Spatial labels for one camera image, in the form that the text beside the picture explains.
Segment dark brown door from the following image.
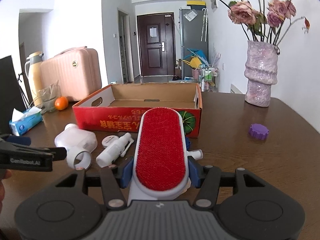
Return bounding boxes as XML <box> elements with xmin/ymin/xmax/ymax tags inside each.
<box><xmin>137</xmin><ymin>12</ymin><xmax>176</xmax><ymax>76</ymax></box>

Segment round white cosmetic tin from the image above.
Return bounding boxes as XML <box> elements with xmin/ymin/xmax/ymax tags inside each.
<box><xmin>101</xmin><ymin>135</ymin><xmax>119</xmax><ymax>148</ymax></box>

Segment yellow box on refrigerator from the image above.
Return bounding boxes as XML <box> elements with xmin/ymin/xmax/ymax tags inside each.
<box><xmin>187</xmin><ymin>0</ymin><xmax>206</xmax><ymax>10</ymax></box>

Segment large white plastic bottle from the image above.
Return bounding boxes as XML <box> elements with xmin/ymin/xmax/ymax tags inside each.
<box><xmin>54</xmin><ymin>124</ymin><xmax>98</xmax><ymax>153</ymax></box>

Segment grey refrigerator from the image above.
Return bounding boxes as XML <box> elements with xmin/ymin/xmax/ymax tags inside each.
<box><xmin>178</xmin><ymin>7</ymin><xmax>209</xmax><ymax>79</ymax></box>

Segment yellow thermos jug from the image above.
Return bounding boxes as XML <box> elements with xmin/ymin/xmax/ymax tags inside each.
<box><xmin>24</xmin><ymin>51</ymin><xmax>44</xmax><ymax>106</ymax></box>

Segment blue tissue pack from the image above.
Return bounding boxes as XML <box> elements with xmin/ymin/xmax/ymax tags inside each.
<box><xmin>9</xmin><ymin>106</ymin><xmax>42</xmax><ymax>136</ymax></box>

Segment wire storage cart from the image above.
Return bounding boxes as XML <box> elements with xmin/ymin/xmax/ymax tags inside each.
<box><xmin>199</xmin><ymin>64</ymin><xmax>220</xmax><ymax>92</ymax></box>

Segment dried pink roses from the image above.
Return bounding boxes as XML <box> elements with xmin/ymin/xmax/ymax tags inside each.
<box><xmin>217</xmin><ymin>0</ymin><xmax>310</xmax><ymax>47</ymax></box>

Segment pink textured vase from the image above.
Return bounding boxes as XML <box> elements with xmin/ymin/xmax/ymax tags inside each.
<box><xmin>244</xmin><ymin>41</ymin><xmax>278</xmax><ymax>108</ymax></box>

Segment white tape roll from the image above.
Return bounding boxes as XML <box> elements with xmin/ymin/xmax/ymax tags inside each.
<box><xmin>66</xmin><ymin>146</ymin><xmax>92</xmax><ymax>170</ymax></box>

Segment clear glass cup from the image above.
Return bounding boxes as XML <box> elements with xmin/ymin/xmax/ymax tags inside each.
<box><xmin>38</xmin><ymin>80</ymin><xmax>61</xmax><ymax>112</ymax></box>

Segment black monitor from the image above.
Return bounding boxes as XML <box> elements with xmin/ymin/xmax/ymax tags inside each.
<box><xmin>0</xmin><ymin>56</ymin><xmax>25</xmax><ymax>134</ymax></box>

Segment red white lint brush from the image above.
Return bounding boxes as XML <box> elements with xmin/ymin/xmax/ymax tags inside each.
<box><xmin>128</xmin><ymin>107</ymin><xmax>203</xmax><ymax>202</ymax></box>

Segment orange fruit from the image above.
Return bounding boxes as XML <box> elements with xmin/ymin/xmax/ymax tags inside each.
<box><xmin>54</xmin><ymin>96</ymin><xmax>69</xmax><ymax>111</ymax></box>

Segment red cardboard box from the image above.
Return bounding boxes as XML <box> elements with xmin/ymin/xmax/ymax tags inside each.
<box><xmin>72</xmin><ymin>82</ymin><xmax>202</xmax><ymax>138</ymax></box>

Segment person's left hand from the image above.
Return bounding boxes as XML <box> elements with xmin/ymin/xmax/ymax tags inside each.
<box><xmin>0</xmin><ymin>170</ymin><xmax>12</xmax><ymax>211</ymax></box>

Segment small white spray bottle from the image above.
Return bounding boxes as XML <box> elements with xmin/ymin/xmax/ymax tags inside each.
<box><xmin>96</xmin><ymin>133</ymin><xmax>134</xmax><ymax>168</ymax></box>

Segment purple bottle cap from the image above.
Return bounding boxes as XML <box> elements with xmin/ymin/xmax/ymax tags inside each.
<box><xmin>248</xmin><ymin>124</ymin><xmax>269</xmax><ymax>140</ymax></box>

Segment pink suitcase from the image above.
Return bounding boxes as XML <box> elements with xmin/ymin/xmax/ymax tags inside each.
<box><xmin>40</xmin><ymin>46</ymin><xmax>102</xmax><ymax>101</ymax></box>

